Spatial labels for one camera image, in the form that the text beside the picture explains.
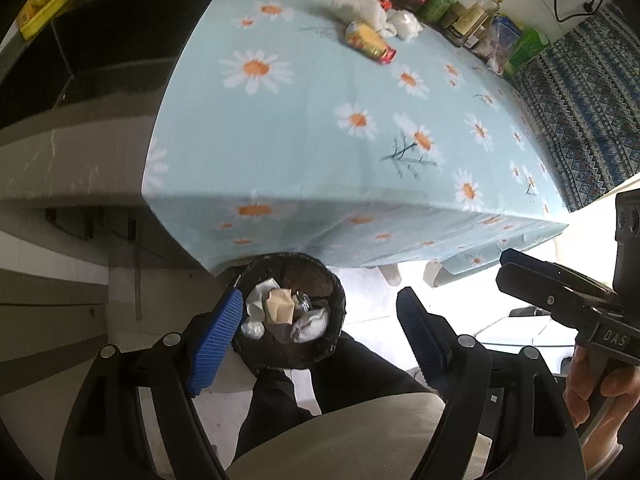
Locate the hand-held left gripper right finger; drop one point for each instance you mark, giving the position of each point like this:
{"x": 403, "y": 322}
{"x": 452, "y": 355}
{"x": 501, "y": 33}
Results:
{"x": 420, "y": 335}

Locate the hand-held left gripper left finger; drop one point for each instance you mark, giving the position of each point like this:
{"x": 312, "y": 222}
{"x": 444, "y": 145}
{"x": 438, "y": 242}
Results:
{"x": 215, "y": 350}

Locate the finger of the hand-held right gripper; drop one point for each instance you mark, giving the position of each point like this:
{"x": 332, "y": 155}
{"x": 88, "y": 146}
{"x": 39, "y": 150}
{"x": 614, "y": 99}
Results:
{"x": 515, "y": 257}
{"x": 550, "y": 295}

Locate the crushed white paper cup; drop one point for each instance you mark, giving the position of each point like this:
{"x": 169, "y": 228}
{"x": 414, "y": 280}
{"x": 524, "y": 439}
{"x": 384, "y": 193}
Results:
{"x": 257, "y": 300}

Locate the brown paper bag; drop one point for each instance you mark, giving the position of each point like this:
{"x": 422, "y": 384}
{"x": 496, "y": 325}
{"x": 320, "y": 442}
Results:
{"x": 280, "y": 306}

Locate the silver foil wrapper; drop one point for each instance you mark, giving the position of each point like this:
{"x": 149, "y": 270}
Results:
{"x": 310, "y": 325}

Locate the black bagged trash bin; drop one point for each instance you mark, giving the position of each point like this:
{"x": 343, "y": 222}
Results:
{"x": 320, "y": 280}

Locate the person's right forearm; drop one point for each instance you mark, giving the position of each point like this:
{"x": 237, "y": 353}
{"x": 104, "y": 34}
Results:
{"x": 602, "y": 452}

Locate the person's right hand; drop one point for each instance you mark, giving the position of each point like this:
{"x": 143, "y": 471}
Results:
{"x": 577, "y": 390}

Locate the person's black pants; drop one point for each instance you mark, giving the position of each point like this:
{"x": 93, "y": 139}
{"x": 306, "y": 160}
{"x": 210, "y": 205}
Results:
{"x": 360, "y": 370}

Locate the person's beige shirt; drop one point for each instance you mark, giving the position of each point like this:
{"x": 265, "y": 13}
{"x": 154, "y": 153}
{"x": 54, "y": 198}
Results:
{"x": 350, "y": 440}

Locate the blue patterned cloth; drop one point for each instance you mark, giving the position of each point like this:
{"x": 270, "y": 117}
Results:
{"x": 585, "y": 110}

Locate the green carton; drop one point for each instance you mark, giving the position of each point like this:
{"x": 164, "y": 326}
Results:
{"x": 527, "y": 50}

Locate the blue daisy tablecloth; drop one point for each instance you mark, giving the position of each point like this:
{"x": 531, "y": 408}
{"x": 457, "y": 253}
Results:
{"x": 310, "y": 135}

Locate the yellow snack can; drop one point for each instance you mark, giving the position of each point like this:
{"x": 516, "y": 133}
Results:
{"x": 367, "y": 40}

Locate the crumpled white tissue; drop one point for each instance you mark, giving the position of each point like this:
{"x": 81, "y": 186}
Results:
{"x": 355, "y": 7}

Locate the black kitchen sink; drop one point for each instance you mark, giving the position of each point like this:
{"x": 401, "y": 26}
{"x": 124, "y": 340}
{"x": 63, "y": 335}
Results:
{"x": 120, "y": 45}

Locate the yellow dish soap bottle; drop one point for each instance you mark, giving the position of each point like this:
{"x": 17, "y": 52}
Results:
{"x": 42, "y": 2}

